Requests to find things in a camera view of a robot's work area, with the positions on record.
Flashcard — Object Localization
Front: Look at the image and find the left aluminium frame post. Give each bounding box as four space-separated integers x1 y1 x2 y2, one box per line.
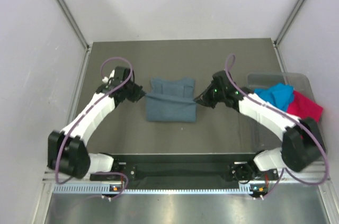
55 0 90 49

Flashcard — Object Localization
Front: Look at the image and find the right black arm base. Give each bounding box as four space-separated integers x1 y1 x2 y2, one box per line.
229 161 278 184

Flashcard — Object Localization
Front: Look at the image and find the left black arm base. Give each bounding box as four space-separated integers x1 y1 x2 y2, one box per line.
88 154 137 182

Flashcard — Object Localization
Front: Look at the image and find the slotted cable duct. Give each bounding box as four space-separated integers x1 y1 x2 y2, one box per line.
52 182 263 195

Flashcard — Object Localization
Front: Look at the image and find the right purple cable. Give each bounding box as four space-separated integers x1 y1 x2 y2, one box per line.
224 53 329 201

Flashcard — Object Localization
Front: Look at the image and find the grey-blue t-shirt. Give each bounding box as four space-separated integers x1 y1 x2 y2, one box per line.
145 77 197 123

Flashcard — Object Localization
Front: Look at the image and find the bright blue t-shirt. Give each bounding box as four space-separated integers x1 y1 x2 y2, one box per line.
254 83 294 112

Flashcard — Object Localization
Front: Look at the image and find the right aluminium frame post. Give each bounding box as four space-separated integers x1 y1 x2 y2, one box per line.
273 0 306 48

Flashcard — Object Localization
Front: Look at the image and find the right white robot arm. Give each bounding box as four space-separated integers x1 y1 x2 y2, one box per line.
194 71 326 180

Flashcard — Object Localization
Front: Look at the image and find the front aluminium rail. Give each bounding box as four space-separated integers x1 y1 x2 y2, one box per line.
42 161 326 183

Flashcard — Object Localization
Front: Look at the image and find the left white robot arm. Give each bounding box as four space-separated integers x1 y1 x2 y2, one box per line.
47 66 145 180

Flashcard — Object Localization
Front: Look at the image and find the aluminium frame post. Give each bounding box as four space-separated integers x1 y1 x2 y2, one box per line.
273 0 306 48
55 0 90 49

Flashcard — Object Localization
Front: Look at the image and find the magenta t-shirt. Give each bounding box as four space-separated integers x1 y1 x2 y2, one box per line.
287 90 323 122

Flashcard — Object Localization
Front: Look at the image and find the clear plastic bin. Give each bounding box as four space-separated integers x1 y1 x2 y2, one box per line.
246 71 329 160

